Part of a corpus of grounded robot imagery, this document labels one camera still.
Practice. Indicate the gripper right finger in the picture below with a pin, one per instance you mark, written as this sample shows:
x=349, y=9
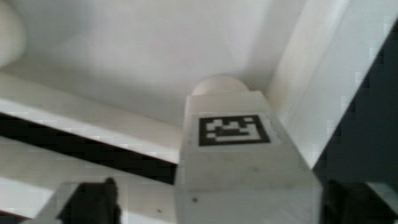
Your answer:
x=354, y=206

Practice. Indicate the white L-shaped obstacle fence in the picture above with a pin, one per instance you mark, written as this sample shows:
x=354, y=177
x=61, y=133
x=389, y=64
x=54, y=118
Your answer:
x=50, y=157

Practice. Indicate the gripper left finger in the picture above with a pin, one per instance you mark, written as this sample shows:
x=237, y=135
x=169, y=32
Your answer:
x=82, y=204

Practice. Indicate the white square table top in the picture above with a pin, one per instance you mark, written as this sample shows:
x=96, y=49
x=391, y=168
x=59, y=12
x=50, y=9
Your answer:
x=103, y=59

